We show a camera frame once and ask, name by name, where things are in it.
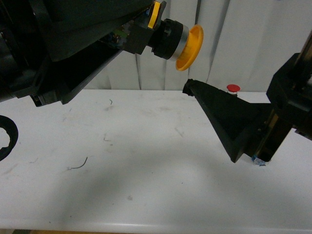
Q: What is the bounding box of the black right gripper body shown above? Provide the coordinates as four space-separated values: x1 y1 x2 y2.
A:
255 36 312 162

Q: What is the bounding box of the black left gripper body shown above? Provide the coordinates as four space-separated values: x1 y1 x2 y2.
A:
0 0 49 102

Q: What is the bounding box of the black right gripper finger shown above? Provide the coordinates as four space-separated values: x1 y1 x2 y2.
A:
182 79 272 163

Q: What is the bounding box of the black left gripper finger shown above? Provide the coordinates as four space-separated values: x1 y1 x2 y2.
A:
30 41 121 107
36 0 161 61

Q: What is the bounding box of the yellow mushroom push button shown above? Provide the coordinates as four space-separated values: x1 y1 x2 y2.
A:
106 0 204 72

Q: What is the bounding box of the red mushroom push button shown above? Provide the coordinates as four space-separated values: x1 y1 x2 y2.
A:
227 84 241 96

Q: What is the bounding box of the green mushroom push button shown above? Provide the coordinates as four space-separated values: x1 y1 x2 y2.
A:
252 155 267 166

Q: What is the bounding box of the white pleated curtain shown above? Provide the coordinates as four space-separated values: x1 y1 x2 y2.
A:
87 0 312 92

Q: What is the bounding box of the black ring part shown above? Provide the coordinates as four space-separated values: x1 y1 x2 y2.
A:
0 115 20 162

